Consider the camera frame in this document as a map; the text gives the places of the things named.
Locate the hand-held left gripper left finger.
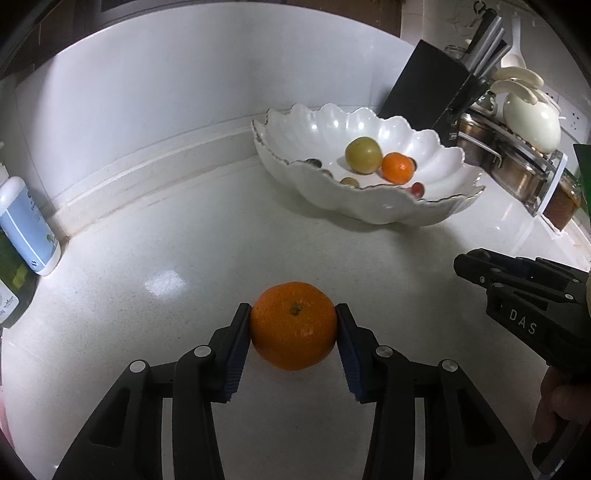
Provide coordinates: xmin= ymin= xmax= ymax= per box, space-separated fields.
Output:
xmin=53 ymin=302 xmax=252 ymax=480

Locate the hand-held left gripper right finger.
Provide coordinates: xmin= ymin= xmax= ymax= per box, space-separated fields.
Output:
xmin=335 ymin=303 xmax=534 ymax=480

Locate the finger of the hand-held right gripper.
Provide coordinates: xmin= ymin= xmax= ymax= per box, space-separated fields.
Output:
xmin=454 ymin=248 xmax=580 ymax=303
xmin=489 ymin=250 xmax=591 ymax=300

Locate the orange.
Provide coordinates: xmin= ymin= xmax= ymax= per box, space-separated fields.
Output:
xmin=250 ymin=281 xmax=339 ymax=371
xmin=381 ymin=152 xmax=415 ymax=184

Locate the white scalloped bowl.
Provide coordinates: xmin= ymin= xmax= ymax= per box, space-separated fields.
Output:
xmin=252 ymin=103 xmax=486 ymax=227

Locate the large green plum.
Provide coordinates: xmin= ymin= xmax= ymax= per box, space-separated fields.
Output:
xmin=345 ymin=137 xmax=383 ymax=175

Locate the person's right hand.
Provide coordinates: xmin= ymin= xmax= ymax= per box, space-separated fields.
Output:
xmin=531 ymin=366 xmax=591 ymax=443

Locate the glass jar of red sauce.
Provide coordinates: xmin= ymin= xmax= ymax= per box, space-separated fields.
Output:
xmin=544 ymin=174 xmax=583 ymax=232

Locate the dark green sheet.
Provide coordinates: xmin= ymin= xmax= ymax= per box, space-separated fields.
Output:
xmin=573 ymin=143 xmax=591 ymax=208

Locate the large steel pot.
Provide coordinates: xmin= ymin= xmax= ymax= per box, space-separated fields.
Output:
xmin=457 ymin=113 xmax=504 ymax=168

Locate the white ceramic pot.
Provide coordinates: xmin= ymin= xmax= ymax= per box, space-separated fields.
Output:
xmin=502 ymin=83 xmax=563 ymax=154

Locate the cream ceramic spoon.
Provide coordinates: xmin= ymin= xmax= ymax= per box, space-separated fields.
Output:
xmin=490 ymin=79 xmax=539 ymax=104
xmin=493 ymin=66 xmax=546 ymax=88

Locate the black knife block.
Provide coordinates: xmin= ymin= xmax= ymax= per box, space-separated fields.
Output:
xmin=378 ymin=39 xmax=485 ymax=146

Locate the white plastic ladle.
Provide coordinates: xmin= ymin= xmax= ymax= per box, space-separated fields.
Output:
xmin=501 ymin=16 xmax=527 ymax=70

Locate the green dish soap bottle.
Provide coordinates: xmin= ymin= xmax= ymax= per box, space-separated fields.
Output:
xmin=0 ymin=228 xmax=40 ymax=329

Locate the white pump bottle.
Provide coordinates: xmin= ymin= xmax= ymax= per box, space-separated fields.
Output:
xmin=0 ymin=175 xmax=62 ymax=277

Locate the set of steel-handled knives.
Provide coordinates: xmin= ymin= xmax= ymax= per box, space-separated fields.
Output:
xmin=464 ymin=9 xmax=509 ymax=75

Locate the dark wooden window frame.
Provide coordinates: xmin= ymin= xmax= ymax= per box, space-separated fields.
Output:
xmin=69 ymin=0 xmax=402 ymax=38

